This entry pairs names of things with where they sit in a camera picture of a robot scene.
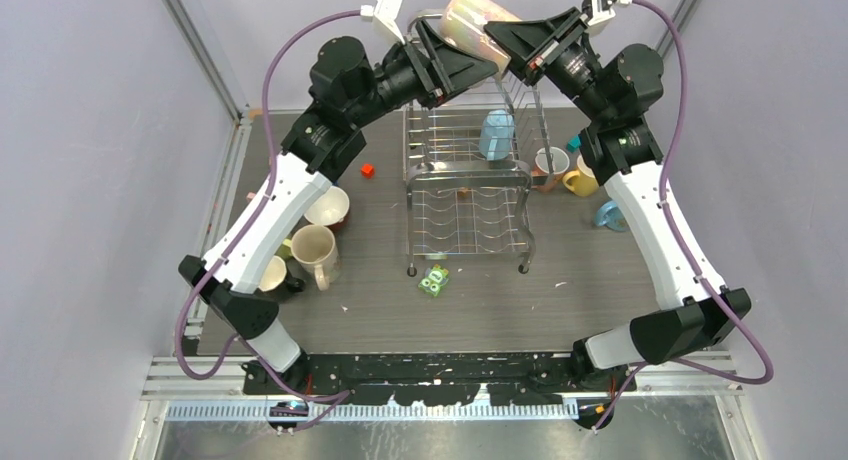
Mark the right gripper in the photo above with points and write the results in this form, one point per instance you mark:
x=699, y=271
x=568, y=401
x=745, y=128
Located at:
x=537, y=45

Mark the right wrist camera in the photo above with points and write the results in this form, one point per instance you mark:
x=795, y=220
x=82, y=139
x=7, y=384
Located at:
x=597, y=14

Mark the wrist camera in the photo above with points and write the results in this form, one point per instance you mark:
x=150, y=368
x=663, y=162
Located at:
x=384, y=20
x=597, y=14

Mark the light blue mug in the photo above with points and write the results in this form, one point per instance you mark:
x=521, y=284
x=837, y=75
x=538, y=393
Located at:
x=496, y=135

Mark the beige cup tier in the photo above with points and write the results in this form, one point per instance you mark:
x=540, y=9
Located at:
x=315, y=248

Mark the black mug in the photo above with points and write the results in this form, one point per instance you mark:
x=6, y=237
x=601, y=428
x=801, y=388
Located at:
x=278, y=283

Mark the yellow mug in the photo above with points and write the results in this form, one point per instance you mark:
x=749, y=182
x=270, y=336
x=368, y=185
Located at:
x=284, y=251

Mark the salmon pink mug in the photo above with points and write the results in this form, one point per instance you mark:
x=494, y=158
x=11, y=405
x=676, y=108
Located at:
x=550, y=166

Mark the yellow cup tier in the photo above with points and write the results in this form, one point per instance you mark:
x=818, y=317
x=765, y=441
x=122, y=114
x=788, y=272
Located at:
x=581, y=180

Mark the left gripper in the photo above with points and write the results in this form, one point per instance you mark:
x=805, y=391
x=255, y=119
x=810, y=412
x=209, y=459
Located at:
x=452, y=71

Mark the dark red mug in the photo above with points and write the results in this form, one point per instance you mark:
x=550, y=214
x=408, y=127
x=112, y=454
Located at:
x=331, y=210

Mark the orange round block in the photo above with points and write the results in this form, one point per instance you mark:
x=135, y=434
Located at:
x=368, y=171

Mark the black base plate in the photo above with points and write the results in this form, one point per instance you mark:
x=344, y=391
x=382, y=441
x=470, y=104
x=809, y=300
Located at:
x=437, y=379

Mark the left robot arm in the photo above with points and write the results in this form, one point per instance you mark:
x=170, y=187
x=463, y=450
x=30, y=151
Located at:
x=348, y=92

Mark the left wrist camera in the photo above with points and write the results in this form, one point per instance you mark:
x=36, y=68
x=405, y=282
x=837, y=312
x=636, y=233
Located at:
x=384, y=20

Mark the teal block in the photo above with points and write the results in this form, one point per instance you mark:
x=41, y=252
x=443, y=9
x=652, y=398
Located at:
x=574, y=144

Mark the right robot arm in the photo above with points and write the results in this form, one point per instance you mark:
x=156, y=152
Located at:
x=621, y=151

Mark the blue upside-down cup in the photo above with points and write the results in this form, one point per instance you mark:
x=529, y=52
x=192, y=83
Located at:
x=611, y=217

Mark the green owl toy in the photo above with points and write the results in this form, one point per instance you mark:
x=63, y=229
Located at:
x=434, y=280

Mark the metal dish rack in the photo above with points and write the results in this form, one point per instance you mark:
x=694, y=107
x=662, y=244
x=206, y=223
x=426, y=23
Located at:
x=440, y=155

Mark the pink upside-down cup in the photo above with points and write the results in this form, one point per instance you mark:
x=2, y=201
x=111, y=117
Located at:
x=462, y=25

